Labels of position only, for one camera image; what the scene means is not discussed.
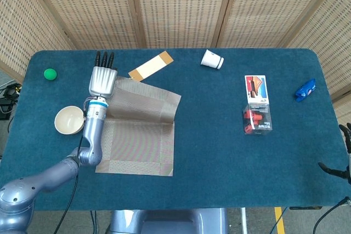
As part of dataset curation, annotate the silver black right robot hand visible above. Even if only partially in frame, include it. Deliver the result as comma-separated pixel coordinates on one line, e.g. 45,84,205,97
318,123,351,185

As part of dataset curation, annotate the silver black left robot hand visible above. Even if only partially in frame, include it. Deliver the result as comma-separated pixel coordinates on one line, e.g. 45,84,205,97
87,51,118,100

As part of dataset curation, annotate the beige round bowl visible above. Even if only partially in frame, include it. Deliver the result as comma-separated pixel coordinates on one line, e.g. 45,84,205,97
54,105,85,135

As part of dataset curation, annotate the brown woven placemat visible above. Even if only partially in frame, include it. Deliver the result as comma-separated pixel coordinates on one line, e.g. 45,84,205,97
95,76,182,177

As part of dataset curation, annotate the tan bookmark with white tassel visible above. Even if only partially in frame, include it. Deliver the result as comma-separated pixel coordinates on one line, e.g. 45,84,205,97
128,50,174,82

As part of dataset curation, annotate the green ball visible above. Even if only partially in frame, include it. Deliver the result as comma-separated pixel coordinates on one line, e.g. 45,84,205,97
43,68,58,81

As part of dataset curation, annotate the blue plastic packet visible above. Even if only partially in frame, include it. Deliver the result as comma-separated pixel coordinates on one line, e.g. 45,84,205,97
295,78,316,102

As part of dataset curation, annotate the clear box with red parts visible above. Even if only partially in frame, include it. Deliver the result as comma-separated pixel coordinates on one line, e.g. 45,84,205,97
242,102,273,136

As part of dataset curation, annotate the black floor power box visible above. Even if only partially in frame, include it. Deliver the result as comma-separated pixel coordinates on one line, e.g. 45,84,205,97
0,99,14,121

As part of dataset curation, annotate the woven wooden folding screen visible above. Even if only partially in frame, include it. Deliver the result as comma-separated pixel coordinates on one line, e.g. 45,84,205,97
0,0,351,125

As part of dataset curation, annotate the white paper cup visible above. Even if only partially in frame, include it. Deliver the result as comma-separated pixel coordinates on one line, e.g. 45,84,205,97
200,49,225,71

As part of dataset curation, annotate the colourful picture card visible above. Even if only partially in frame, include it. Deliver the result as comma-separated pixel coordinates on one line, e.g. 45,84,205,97
244,75,269,105

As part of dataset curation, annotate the white table leg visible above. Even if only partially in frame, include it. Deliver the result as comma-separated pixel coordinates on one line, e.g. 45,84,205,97
240,207,248,234

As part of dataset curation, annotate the blue table cloth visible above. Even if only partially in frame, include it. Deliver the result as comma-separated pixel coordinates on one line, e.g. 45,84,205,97
0,48,347,213

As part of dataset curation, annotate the grey-blue robot torso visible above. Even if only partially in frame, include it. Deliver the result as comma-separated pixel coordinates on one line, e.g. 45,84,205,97
108,208,228,234

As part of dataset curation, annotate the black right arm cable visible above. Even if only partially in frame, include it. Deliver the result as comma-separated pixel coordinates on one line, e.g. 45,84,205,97
312,197,351,234

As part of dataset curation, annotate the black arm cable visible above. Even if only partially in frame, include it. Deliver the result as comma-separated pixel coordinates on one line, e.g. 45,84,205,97
52,102,89,234
312,197,351,234

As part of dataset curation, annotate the black floor cable bundle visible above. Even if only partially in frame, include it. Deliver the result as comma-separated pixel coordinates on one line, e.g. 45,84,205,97
0,82,22,100

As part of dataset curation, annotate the blue floor cable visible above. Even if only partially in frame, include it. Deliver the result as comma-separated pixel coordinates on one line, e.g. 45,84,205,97
270,207,289,234

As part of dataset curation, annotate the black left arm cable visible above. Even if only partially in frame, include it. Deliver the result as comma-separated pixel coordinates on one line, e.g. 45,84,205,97
52,102,89,234

